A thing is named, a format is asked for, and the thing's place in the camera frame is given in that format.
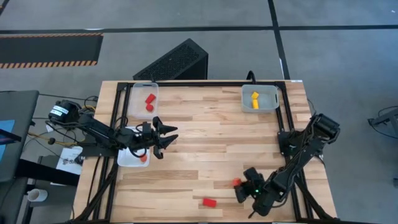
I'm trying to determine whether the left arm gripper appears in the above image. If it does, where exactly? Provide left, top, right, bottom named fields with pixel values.
left=130, top=116, right=180, bottom=161

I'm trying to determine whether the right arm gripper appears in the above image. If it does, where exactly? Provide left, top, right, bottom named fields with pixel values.
left=234, top=168, right=275, bottom=217

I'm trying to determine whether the white plastic bin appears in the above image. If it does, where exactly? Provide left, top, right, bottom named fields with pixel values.
left=116, top=126, right=151, bottom=168

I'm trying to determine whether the clear plastic bin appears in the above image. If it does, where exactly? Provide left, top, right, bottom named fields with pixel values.
left=129, top=82, right=159, bottom=120

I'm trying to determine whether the black perforated computer case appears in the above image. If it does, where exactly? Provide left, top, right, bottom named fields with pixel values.
left=132, top=37, right=209, bottom=81

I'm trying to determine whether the light grey plastic bin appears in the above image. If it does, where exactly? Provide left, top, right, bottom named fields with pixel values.
left=241, top=84, right=280, bottom=114

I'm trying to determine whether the white printed paper sheet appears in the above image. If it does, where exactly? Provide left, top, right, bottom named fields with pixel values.
left=56, top=146, right=84, bottom=175

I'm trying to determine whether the white paper cup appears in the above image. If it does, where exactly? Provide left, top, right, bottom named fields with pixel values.
left=27, top=188, right=49, bottom=203

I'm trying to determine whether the black hazard-striped floor mat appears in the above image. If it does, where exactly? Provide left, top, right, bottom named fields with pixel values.
left=0, top=32, right=104, bottom=70

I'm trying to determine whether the dark grey side table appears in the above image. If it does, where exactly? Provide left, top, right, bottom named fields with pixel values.
left=0, top=90, right=40, bottom=183

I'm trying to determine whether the grey tripod stand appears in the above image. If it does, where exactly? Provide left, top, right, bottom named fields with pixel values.
left=368, top=106, right=398, bottom=139

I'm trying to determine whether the black aluminium table frame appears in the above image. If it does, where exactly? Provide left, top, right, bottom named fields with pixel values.
left=73, top=81, right=338, bottom=223

